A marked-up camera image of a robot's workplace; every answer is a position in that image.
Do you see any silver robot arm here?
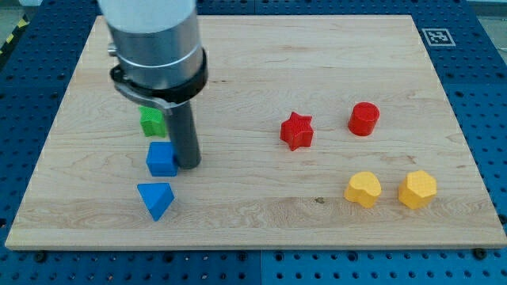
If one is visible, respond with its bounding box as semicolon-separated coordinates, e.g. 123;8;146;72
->
98;0;208;116

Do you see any yellow heart block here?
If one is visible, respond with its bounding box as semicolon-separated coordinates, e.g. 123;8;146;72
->
344;172;382;208

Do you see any green block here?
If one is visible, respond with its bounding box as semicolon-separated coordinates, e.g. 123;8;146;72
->
138;106;166;138

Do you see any yellow hexagon block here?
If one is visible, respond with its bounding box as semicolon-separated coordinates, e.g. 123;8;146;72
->
398;170;437;210

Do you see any red cylinder block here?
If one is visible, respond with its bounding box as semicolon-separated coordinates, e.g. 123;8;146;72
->
348;101;380;136

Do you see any blue cube block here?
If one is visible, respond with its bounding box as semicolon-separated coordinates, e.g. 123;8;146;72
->
146;141;178;177

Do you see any red star block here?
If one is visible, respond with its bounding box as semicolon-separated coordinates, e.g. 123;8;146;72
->
280;112;314;151

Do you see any wooden board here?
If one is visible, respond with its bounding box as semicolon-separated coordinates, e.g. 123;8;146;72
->
6;16;506;251

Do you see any white fiducial marker tag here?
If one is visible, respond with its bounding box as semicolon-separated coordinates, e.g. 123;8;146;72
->
422;28;456;47

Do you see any blue triangle block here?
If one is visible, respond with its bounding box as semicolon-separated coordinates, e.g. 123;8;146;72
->
137;182;174;222

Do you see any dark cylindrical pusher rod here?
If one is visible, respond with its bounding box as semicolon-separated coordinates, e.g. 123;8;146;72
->
164;101;201;169

